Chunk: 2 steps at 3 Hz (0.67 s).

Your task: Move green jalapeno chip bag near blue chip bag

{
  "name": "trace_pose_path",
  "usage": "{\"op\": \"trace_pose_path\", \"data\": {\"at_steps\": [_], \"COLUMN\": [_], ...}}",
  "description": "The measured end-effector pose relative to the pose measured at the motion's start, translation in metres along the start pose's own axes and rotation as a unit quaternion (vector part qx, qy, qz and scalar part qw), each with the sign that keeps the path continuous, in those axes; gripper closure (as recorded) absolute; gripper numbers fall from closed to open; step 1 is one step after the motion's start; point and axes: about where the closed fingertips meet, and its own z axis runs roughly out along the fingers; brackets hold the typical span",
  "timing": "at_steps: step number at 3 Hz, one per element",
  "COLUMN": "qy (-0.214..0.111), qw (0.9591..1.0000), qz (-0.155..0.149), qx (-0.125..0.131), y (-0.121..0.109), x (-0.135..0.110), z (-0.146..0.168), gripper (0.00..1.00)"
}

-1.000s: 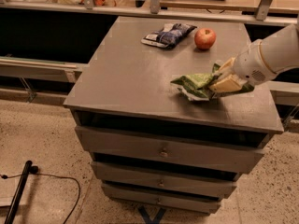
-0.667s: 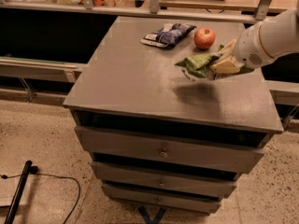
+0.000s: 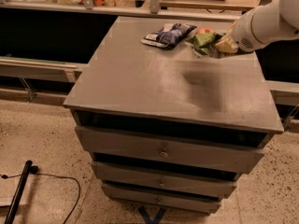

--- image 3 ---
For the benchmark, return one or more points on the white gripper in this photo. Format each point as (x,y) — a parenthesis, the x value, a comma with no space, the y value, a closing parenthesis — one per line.
(243,35)

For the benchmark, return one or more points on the green jalapeno chip bag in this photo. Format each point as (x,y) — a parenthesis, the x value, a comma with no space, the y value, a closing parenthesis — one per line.
(204,45)

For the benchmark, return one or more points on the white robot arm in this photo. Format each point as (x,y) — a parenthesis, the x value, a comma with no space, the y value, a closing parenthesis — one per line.
(282,20)

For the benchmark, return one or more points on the blue chip bag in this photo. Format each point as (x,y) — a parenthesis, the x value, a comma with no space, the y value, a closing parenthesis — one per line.
(169,36)

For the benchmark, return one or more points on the red apple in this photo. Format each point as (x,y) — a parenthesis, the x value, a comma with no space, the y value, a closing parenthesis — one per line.
(204,31)

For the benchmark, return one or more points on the grey drawer cabinet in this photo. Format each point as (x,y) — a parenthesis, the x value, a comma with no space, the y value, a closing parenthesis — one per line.
(129,87)

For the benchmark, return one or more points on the top grey drawer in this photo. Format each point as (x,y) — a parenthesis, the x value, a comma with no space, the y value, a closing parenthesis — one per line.
(228,159)

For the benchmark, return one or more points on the grey drawer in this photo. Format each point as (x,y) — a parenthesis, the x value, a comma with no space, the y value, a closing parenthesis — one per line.
(228,159)
(161,198)
(163,180)

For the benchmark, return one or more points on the middle grey drawer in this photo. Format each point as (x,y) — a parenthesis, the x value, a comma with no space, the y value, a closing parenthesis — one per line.
(163,180)

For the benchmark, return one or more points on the bottom grey drawer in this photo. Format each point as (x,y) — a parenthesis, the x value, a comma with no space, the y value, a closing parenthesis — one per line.
(161,198)

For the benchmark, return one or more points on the wooden shelf board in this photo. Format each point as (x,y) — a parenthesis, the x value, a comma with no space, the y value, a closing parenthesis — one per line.
(40,69)

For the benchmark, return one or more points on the black pole on floor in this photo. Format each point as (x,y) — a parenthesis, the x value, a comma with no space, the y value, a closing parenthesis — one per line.
(18,193)

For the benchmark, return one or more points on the metal rail frame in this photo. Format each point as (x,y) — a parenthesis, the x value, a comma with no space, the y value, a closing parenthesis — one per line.
(211,10)

